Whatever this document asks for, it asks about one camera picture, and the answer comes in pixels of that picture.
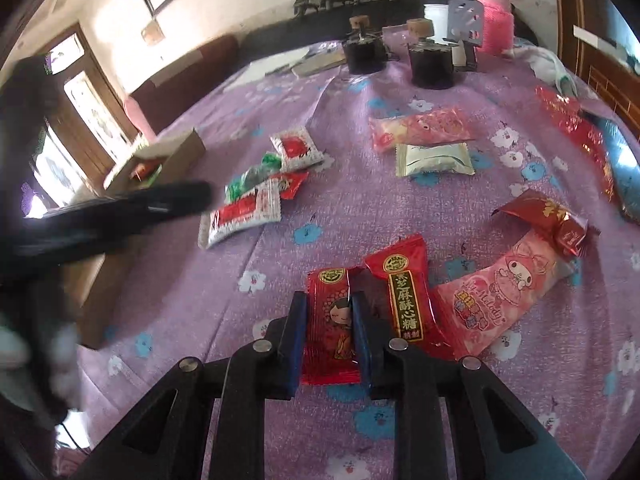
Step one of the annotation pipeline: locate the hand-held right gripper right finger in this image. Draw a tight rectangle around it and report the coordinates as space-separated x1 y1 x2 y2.
351 291 587 480

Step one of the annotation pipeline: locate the green clear candy packet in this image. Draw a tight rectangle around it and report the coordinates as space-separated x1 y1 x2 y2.
224 152 282 203

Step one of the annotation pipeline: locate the pink cartoon snack packet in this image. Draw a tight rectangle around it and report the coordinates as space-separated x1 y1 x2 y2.
434 227 578 362

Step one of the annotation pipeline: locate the cream snack packet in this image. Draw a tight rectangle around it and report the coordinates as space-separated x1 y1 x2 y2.
394 142 475 178

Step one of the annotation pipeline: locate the pale pink snack packet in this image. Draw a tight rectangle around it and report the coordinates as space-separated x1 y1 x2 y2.
369 107 475 154

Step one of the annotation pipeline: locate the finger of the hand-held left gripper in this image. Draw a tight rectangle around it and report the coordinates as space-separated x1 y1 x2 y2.
14 181 214 262

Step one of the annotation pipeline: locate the red candy packet gold label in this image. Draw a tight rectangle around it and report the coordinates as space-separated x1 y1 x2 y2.
364 234 453 362

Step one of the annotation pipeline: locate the pink sleeved bottle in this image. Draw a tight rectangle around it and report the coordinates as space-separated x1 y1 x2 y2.
474 0 515 57

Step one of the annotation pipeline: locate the large white red snack packet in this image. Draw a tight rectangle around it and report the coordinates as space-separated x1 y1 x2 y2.
198 179 282 250

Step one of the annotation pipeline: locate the blue foil bag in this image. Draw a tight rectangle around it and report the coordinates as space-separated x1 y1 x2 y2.
592 112 640 223

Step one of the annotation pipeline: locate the white cup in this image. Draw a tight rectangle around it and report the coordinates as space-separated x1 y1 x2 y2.
423 3 451 45

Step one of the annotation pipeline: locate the purple floral tablecloth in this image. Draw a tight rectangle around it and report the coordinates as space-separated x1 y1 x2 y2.
52 35 640 480

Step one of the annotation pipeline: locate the wooden glass door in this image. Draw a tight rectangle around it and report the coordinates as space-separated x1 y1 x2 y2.
20 22 143 216

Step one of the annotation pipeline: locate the red figure-print candy packet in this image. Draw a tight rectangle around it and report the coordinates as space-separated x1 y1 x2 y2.
301 266 365 387

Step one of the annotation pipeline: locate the black device with wooden knob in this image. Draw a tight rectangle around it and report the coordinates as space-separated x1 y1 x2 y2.
343 14 388 75
406 17 455 90

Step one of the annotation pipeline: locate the dark red gold snack packet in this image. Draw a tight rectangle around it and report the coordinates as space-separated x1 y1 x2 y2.
491 189 590 259

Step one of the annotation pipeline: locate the large red foil bag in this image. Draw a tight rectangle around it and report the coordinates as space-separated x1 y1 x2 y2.
534 84 617 203

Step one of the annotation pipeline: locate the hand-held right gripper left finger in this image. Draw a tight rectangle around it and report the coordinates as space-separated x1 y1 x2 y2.
65 291 308 480

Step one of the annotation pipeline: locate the white paper pad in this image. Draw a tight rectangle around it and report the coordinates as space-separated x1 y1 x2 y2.
245 46 312 80

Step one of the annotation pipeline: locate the grey perforated metal plate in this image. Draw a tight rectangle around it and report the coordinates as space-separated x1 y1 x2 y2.
446 0 485 45

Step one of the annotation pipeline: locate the small white red snack packet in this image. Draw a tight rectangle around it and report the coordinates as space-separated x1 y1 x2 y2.
270 126 325 172

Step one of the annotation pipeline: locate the red white candy packet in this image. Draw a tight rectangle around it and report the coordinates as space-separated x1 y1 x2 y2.
270 171 310 200

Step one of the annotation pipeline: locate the grey booklet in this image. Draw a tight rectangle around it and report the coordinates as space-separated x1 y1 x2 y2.
291 51 347 78

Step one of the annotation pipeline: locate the cardboard box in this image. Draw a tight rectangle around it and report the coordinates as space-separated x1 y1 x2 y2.
102 129 207 197

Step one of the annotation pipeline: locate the white cloth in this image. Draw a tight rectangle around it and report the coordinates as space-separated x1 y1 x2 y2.
512 44 568 87

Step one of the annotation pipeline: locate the black sofa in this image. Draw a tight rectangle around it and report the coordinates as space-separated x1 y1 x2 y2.
235 0 538 68

